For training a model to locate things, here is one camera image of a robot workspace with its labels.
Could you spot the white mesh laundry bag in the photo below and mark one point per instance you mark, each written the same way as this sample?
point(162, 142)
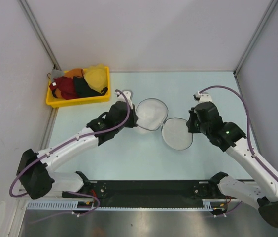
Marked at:
point(152, 115)

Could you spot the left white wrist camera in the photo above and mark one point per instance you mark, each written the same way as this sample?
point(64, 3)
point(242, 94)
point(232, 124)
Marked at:
point(124, 95)

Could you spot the white slotted cable duct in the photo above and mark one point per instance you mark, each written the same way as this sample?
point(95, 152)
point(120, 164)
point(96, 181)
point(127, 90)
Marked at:
point(86, 205)

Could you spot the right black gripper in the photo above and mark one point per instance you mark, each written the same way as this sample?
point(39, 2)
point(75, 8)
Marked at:
point(190, 127)

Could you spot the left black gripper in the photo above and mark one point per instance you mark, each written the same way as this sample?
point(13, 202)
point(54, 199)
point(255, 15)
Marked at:
point(134, 118)

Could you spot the aluminium frame post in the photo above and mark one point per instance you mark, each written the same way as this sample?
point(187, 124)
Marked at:
point(38, 32)
point(257, 32)

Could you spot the right aluminium frame post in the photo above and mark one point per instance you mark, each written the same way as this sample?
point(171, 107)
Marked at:
point(257, 32)

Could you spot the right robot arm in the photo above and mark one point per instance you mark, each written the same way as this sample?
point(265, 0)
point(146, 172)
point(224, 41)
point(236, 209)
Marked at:
point(264, 196)

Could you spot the orange garment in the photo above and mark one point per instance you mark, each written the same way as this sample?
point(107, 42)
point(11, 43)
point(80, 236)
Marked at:
point(74, 73)

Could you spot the left aluminium frame post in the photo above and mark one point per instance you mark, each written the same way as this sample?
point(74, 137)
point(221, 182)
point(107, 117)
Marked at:
point(38, 32)

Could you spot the dark red garment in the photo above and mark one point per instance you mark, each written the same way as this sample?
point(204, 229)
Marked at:
point(63, 88)

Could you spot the yellow plastic bin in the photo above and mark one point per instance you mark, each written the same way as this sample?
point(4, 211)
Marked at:
point(57, 103)

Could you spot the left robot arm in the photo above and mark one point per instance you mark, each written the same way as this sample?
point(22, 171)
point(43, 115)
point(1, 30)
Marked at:
point(37, 170)

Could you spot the grey garment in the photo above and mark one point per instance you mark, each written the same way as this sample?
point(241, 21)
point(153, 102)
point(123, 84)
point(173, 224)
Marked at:
point(56, 74)

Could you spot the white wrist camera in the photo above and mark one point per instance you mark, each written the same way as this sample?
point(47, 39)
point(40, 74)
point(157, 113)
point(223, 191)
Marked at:
point(124, 95)
point(202, 97)

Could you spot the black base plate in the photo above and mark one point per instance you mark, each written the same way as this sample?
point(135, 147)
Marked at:
point(137, 190)

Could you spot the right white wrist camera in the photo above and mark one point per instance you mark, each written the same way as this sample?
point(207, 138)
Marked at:
point(202, 97)

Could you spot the black garment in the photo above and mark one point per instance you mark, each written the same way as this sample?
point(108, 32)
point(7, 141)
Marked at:
point(83, 90)

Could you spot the yellow bra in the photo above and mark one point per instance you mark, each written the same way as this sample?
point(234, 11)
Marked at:
point(96, 77)

